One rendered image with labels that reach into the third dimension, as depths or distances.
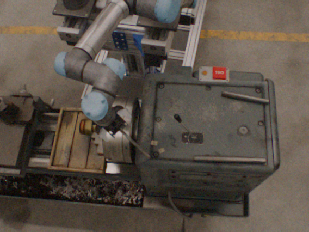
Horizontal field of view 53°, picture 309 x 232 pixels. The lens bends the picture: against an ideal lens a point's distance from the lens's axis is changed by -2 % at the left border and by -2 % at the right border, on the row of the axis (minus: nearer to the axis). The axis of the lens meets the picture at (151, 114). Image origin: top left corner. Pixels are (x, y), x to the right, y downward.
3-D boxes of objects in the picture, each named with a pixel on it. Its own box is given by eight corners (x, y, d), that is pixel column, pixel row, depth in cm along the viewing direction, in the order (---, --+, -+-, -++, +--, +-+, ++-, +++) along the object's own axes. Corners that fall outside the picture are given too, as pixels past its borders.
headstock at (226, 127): (254, 107, 174) (274, 70, 139) (258, 193, 155) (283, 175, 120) (149, 102, 180) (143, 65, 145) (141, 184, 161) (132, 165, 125)
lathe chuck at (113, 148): (135, 105, 169) (125, 88, 139) (130, 164, 163) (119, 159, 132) (119, 104, 170) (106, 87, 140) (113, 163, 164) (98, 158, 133)
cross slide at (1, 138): (37, 96, 180) (34, 92, 176) (19, 168, 163) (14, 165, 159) (11, 95, 182) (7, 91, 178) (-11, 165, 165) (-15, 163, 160)
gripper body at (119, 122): (114, 139, 114) (106, 134, 102) (98, 123, 115) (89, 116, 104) (129, 124, 114) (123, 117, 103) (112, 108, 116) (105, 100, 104)
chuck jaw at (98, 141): (114, 132, 148) (111, 156, 142) (116, 136, 152) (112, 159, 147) (92, 130, 149) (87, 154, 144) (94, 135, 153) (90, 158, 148)
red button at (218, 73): (225, 69, 142) (226, 66, 140) (225, 80, 139) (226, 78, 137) (212, 68, 142) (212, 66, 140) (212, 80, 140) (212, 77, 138)
